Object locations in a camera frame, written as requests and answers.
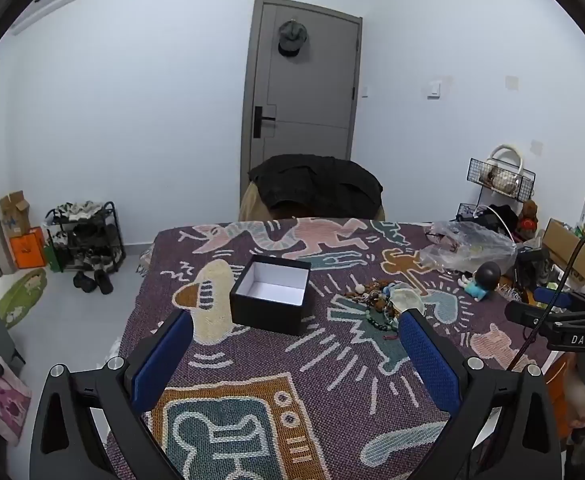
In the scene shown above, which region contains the clear plastic bag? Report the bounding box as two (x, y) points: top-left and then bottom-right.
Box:
(419, 220), (518, 278)

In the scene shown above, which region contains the open cardboard box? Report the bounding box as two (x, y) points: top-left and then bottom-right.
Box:
(0, 191), (30, 238)

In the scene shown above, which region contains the orange stool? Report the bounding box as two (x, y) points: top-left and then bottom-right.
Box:
(547, 352), (585, 441)

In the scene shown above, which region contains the green floor mat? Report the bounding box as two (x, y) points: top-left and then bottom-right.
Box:
(0, 268), (48, 330)

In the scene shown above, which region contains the black wire rack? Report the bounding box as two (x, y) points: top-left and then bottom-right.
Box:
(455, 158), (536, 221)

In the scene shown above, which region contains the black bag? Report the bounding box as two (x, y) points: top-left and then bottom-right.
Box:
(472, 205), (518, 233)

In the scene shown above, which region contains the blue doll with black head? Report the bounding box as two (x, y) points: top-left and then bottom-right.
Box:
(462, 262), (502, 302)

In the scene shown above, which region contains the black shoe rack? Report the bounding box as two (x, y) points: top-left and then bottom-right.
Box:
(46, 201), (126, 273)

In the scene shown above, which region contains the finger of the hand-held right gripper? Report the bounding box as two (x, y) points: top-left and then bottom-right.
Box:
(533, 287), (585, 311)
(504, 300), (585, 327)

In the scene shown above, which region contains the tan chair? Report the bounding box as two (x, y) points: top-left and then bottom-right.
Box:
(239, 185), (385, 222)

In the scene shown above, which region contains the black garment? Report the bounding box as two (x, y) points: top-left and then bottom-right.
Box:
(248, 155), (383, 218)

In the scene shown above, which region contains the brown teddy bear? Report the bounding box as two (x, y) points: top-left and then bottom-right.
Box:
(517, 200), (540, 236)

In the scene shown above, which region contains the pink printed tote bag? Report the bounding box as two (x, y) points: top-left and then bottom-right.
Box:
(0, 355), (32, 447)

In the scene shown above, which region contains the white handbag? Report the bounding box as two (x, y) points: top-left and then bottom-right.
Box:
(483, 144), (525, 196)

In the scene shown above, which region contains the orange box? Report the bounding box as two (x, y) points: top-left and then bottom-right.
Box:
(9, 227), (48, 269)

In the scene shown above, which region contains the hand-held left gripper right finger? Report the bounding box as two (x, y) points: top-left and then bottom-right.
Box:
(397, 308), (563, 480)

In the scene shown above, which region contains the pile of bead bracelets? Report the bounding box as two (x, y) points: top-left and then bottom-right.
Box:
(345, 280), (425, 336)

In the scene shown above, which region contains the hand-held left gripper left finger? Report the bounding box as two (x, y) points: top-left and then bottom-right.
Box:
(29, 308), (194, 480)

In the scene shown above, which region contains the printed purple blanket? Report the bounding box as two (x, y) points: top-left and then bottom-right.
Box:
(105, 217), (568, 480)

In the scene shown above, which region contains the black door handle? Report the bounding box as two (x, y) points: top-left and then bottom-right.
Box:
(253, 106), (276, 138)

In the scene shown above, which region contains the brown cardboard box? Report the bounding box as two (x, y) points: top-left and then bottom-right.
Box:
(542, 218), (585, 283)

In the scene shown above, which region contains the black box with white inside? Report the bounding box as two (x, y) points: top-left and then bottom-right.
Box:
(229, 255), (312, 337)

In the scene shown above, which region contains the dark green cap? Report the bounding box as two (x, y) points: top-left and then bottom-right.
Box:
(278, 20), (307, 57)

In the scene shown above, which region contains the black cable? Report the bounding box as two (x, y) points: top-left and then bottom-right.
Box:
(509, 231), (585, 372)

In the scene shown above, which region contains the green paper bag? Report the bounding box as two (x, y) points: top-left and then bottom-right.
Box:
(44, 240), (66, 273)

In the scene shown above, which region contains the grey door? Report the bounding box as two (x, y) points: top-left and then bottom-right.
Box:
(241, 0), (363, 181)

